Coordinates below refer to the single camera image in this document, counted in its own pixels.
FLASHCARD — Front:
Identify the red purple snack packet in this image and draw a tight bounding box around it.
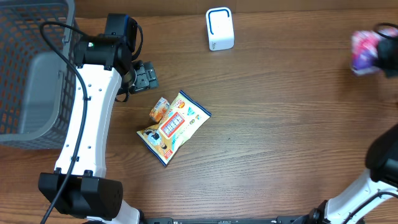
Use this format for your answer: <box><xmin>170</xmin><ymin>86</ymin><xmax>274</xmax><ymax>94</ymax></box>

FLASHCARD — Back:
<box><xmin>349</xmin><ymin>27</ymin><xmax>398</xmax><ymax>77</ymax></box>

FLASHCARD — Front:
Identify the small orange candy pack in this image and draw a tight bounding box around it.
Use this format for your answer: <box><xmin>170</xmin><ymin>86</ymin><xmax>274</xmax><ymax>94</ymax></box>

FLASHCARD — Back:
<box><xmin>149</xmin><ymin>97</ymin><xmax>170</xmax><ymax>123</ymax></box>

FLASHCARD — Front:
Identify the white orange snack bag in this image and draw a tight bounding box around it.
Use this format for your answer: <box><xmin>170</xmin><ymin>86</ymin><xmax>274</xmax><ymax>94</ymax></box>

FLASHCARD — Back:
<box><xmin>137</xmin><ymin>90</ymin><xmax>211</xmax><ymax>166</ymax></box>

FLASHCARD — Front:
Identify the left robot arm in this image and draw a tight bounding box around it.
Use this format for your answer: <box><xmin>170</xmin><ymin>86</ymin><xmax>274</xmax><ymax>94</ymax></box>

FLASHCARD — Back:
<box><xmin>38</xmin><ymin>14</ymin><xmax>159</xmax><ymax>223</ymax></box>

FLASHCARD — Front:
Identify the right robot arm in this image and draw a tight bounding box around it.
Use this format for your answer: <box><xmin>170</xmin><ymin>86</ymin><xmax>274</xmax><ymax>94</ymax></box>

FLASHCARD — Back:
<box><xmin>294</xmin><ymin>35</ymin><xmax>397</xmax><ymax>224</ymax></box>

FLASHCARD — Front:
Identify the white barcode scanner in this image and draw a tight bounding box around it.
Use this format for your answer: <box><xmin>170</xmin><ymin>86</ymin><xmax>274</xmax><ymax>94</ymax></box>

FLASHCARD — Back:
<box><xmin>205</xmin><ymin>7</ymin><xmax>234</xmax><ymax>51</ymax></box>

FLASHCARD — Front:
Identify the grey plastic mesh basket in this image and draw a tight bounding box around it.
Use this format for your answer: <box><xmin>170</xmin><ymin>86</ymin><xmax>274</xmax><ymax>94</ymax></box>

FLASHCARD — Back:
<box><xmin>1</xmin><ymin>0</ymin><xmax>76</xmax><ymax>149</ymax></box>

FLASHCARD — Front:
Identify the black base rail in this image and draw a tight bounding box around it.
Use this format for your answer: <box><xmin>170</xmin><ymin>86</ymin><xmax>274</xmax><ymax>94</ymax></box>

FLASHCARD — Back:
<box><xmin>136</xmin><ymin>216</ymin><xmax>365</xmax><ymax>224</ymax></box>

